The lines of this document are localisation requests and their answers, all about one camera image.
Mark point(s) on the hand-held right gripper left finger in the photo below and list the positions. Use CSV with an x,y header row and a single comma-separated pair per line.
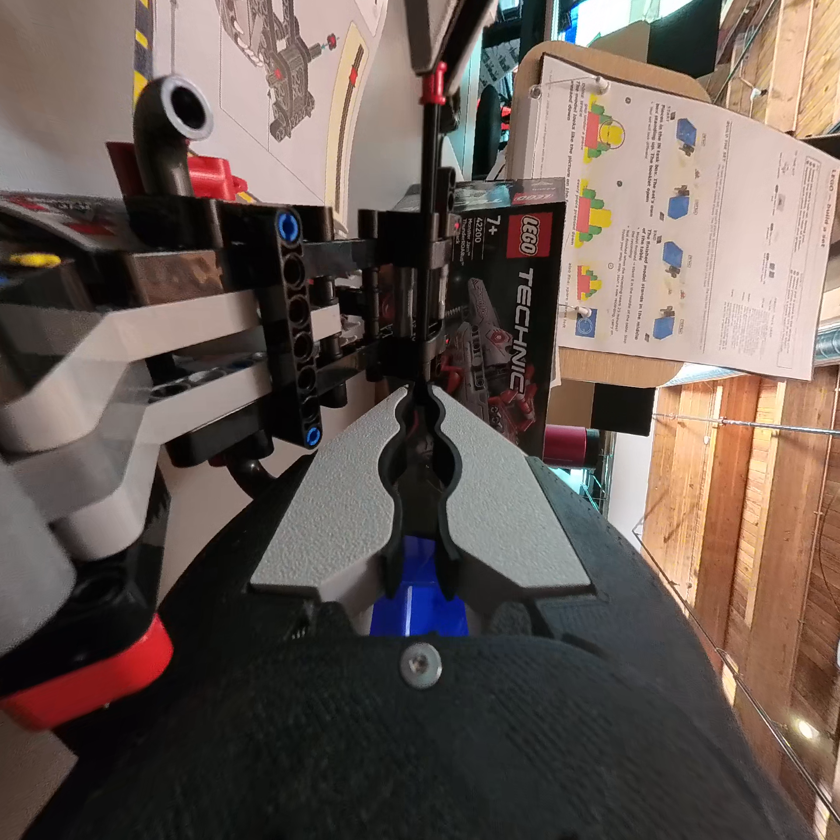
x,y
328,518

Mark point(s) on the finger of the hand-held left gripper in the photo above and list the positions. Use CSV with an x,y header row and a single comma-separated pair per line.
x,y
417,33
456,26

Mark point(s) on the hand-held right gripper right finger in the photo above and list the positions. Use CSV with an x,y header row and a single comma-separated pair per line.
x,y
518,518

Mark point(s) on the small red toy bushing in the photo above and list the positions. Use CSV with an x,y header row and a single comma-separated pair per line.
x,y
433,85

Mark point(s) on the long black toy axle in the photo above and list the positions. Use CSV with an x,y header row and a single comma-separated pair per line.
x,y
430,229

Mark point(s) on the toy brick vehicle model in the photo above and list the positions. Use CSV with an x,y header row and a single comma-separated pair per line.
x,y
197,295

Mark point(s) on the grey desk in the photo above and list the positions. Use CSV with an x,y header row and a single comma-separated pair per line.
x,y
65,79

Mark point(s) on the maroon cylindrical cup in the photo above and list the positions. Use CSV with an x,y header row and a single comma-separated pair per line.
x,y
564,446

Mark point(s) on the blue storage bin with tag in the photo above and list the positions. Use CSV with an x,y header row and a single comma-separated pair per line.
x,y
413,590

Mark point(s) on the open building instruction booklet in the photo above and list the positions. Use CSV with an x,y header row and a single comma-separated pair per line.
x,y
262,65

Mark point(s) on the cardboard sign board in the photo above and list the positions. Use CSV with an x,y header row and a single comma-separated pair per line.
x,y
610,367

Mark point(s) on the black toy set box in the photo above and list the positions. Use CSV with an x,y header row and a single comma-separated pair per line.
x,y
518,315

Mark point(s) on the printed instruction sheet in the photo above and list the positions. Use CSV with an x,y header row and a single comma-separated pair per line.
x,y
689,216

